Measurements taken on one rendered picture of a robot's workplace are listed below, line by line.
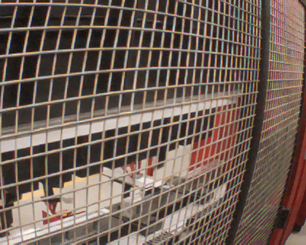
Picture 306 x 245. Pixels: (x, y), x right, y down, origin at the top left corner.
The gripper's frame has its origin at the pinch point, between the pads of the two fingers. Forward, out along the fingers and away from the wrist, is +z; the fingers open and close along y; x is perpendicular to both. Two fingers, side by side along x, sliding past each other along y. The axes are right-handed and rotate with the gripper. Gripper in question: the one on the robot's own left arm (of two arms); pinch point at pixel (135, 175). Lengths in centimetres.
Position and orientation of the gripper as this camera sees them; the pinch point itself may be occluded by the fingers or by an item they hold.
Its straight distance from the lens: 239.1
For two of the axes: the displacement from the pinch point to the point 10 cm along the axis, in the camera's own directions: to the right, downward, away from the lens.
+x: -8.0, 3.0, 5.2
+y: 5.1, -1.2, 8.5
